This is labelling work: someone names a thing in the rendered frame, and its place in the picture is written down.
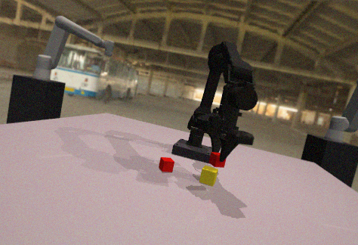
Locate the red cube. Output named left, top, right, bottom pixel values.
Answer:
left=209, top=152, right=226, bottom=168
left=159, top=157, right=174, bottom=172

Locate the yellow cube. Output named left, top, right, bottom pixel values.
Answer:
left=199, top=166, right=218, bottom=187

